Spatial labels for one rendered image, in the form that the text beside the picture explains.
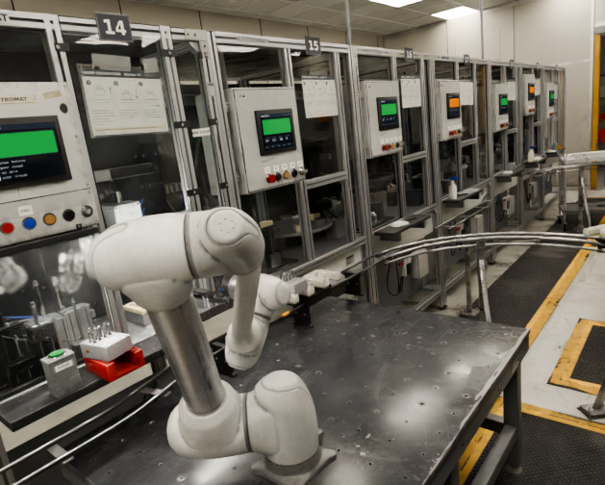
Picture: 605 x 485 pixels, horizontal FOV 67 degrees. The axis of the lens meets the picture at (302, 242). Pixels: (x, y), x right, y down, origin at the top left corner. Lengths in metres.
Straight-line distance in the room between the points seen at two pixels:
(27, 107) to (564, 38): 8.64
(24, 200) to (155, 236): 0.80
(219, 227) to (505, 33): 9.04
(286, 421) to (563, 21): 8.75
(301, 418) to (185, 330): 0.43
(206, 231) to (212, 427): 0.59
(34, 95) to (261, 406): 1.13
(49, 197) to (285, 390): 0.94
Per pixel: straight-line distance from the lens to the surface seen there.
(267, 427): 1.29
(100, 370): 1.64
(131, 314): 2.04
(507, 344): 2.03
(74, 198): 1.67
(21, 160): 1.60
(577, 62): 9.34
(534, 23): 9.55
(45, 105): 1.67
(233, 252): 0.83
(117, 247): 0.89
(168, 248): 0.86
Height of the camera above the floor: 1.59
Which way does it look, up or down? 13 degrees down
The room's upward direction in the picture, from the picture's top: 7 degrees counter-clockwise
